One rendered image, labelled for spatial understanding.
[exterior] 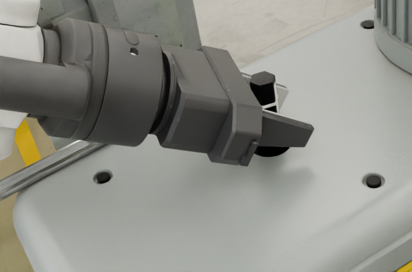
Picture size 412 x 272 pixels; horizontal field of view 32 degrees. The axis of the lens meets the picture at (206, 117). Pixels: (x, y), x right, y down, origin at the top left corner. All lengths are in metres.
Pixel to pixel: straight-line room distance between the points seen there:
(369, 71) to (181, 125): 0.23
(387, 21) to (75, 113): 0.34
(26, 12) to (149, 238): 0.20
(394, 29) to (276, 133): 0.17
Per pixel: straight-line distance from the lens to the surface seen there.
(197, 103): 0.52
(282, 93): 0.63
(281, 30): 4.37
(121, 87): 0.50
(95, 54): 0.50
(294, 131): 0.58
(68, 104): 0.47
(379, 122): 0.63
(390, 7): 0.67
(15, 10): 0.49
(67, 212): 0.61
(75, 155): 0.65
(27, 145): 2.63
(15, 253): 2.90
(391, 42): 0.69
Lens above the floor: 2.29
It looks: 38 degrees down
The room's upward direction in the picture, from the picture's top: 12 degrees counter-clockwise
